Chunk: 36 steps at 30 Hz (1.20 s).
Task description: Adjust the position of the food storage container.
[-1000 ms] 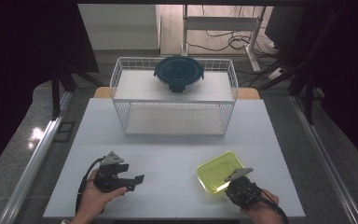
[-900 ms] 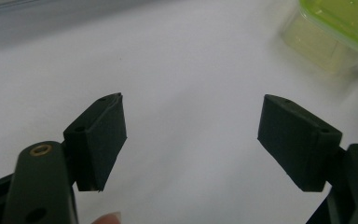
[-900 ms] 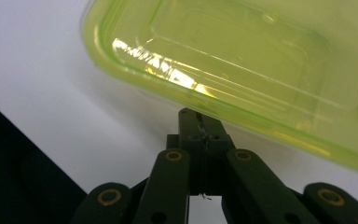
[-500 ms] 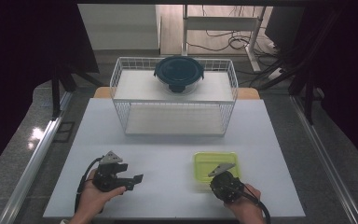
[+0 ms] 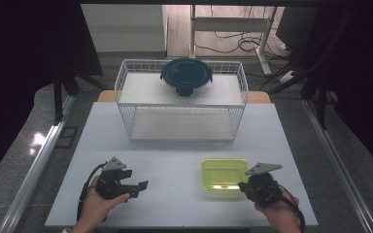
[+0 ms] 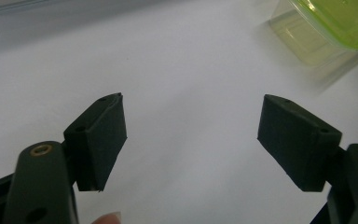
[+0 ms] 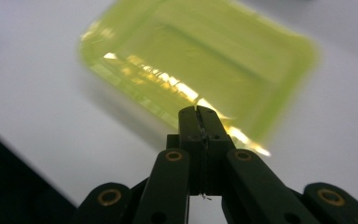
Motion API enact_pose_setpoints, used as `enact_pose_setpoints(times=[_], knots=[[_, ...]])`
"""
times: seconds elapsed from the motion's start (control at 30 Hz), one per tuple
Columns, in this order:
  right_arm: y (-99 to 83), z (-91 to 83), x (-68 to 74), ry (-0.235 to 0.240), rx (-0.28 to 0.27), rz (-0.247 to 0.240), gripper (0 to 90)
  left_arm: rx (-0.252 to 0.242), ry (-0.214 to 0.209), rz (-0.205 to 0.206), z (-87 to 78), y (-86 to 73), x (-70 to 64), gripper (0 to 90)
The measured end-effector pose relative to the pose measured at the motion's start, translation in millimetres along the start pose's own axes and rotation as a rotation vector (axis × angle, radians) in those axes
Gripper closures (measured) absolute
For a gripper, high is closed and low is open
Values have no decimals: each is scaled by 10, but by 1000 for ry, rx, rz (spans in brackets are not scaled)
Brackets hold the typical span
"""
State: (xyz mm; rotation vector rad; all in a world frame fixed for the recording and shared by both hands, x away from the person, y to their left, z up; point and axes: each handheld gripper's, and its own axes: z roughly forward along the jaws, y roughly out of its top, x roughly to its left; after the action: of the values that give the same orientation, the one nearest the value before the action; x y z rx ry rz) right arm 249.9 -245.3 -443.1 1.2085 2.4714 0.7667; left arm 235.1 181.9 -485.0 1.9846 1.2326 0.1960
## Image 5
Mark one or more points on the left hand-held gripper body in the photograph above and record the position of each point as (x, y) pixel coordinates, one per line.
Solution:
(110, 186)

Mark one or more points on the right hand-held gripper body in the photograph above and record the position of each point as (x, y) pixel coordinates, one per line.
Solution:
(264, 192)

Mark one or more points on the square yellow-green lidded container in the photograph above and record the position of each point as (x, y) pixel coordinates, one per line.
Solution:
(223, 173)

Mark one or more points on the round dark blue lidded container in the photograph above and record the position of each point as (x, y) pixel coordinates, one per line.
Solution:
(186, 75)

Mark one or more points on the person's left hand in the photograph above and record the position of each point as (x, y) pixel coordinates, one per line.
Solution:
(95, 207)

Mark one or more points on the person's right hand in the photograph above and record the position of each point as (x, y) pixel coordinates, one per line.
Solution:
(280, 213)

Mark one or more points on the wooden board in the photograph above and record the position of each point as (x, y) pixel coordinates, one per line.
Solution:
(106, 96)

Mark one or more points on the black tripod stand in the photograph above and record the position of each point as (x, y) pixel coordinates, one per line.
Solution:
(58, 97)

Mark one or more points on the black metal stand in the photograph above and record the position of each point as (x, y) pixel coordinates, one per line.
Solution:
(320, 97)

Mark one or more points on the white power strip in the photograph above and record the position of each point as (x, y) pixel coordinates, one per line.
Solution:
(286, 76)

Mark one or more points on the black curtain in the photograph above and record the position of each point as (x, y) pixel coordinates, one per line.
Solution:
(366, 81)
(16, 64)

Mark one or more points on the white cabinet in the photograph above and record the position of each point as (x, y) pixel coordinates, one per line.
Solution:
(126, 27)

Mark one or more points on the black square floor frame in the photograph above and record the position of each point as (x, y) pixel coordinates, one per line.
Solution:
(67, 137)

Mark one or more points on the aluminium rail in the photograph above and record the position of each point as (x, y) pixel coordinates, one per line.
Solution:
(32, 174)
(340, 168)

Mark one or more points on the white metal desk frame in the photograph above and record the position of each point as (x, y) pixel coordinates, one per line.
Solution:
(230, 24)

